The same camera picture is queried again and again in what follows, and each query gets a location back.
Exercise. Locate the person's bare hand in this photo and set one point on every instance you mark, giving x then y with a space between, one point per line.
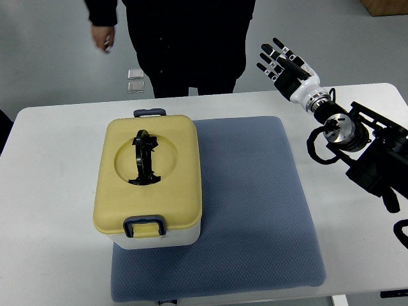
103 37

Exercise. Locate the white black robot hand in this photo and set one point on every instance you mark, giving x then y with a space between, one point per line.
289 73

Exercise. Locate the yellow box lid black handle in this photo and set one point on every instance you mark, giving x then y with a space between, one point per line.
149 181

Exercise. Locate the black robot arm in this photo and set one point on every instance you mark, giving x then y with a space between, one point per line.
373 147

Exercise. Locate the brown cardboard box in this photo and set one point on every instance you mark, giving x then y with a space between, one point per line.
381 8

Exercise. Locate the white storage box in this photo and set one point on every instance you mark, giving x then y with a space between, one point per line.
159 239

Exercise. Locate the upper floor socket plate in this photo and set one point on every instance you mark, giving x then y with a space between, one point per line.
135 73

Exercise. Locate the floor socket plate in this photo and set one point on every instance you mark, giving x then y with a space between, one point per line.
136 87
135 73

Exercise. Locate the lower floor socket plate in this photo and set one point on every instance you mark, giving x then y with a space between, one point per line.
136 87

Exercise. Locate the person in black clothes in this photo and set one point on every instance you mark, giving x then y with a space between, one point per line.
190 44

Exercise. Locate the blue grey cushion mat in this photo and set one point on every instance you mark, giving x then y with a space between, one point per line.
257 233

